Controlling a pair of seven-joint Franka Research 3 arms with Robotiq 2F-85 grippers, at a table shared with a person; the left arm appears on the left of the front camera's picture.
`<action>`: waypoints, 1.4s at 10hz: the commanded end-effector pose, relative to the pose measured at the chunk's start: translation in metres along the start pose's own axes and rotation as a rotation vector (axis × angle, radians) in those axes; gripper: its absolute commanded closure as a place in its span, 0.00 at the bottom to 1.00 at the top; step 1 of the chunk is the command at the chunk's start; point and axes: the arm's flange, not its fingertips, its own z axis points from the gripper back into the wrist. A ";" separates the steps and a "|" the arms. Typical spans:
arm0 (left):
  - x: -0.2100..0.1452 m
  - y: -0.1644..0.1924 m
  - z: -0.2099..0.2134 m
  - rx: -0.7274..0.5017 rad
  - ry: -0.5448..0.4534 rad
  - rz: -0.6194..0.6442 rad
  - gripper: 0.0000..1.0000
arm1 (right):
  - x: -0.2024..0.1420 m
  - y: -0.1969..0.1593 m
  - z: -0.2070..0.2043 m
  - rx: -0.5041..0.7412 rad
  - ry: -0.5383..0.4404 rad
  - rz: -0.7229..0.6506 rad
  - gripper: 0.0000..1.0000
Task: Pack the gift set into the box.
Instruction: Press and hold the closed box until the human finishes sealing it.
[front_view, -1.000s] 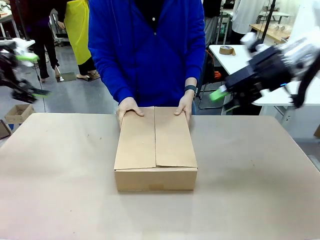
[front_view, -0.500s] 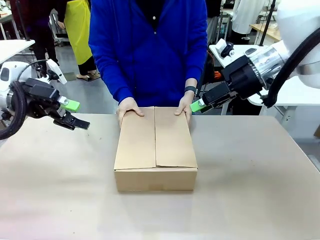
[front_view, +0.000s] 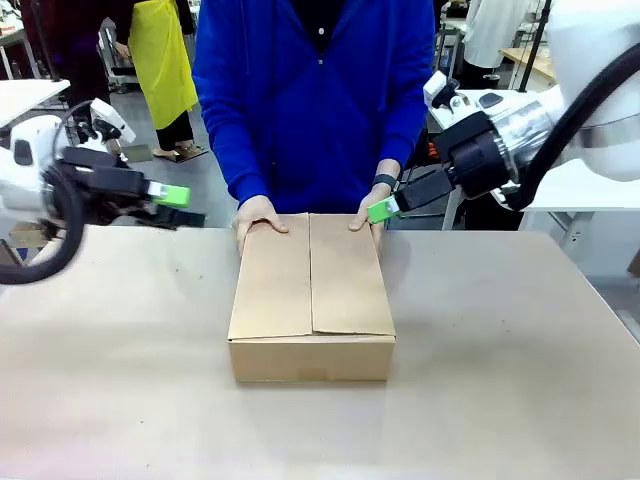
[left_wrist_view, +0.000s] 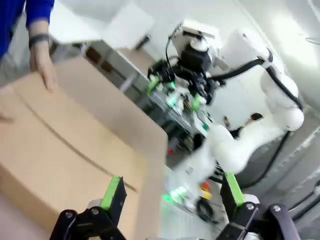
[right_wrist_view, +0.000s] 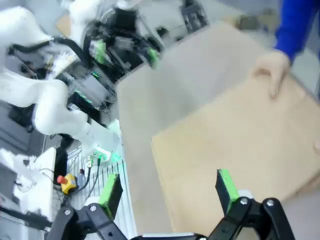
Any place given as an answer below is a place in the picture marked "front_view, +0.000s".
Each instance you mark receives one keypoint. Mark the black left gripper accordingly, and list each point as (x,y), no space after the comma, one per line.
(107,175)

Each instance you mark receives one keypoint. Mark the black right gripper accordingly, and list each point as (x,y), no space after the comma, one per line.
(480,155)

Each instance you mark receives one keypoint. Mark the brown cardboard box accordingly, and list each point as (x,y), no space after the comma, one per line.
(310,300)

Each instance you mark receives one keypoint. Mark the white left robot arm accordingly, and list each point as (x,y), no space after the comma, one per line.
(10,192)

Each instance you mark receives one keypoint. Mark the blue-sleeved right forearm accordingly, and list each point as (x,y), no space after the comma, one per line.
(235,150)

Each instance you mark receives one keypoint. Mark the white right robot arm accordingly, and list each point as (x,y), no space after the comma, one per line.
(590,60)

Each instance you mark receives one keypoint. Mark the blue-sleeved left forearm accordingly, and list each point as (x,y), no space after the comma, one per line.
(407,130)

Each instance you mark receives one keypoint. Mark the person's left hand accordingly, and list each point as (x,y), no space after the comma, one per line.
(362,220)

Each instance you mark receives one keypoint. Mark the person's right hand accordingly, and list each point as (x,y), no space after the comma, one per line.
(257,215)

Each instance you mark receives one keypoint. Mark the black wristwatch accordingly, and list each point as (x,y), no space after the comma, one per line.
(384,182)

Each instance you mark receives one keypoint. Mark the person torso in blue jacket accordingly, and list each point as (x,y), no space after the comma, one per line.
(310,100)

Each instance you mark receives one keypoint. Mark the person in yellow apron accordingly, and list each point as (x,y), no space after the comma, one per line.
(160,65)

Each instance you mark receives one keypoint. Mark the large white work table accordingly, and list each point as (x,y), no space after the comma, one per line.
(565,195)

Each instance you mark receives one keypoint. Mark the wooden table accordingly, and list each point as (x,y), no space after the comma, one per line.
(530,60)

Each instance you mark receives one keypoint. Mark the person in white coat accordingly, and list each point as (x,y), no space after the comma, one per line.
(492,30)

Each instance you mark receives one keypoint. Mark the white side table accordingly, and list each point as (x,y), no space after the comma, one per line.
(25,97)

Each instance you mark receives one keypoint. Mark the black stand pole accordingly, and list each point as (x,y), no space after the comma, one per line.
(536,45)

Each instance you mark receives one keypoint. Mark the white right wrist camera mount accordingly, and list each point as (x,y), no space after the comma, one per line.
(440,90)

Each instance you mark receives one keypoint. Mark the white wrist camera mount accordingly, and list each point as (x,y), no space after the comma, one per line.
(440,90)
(112,117)

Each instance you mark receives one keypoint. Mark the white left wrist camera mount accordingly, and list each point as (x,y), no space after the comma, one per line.
(112,117)

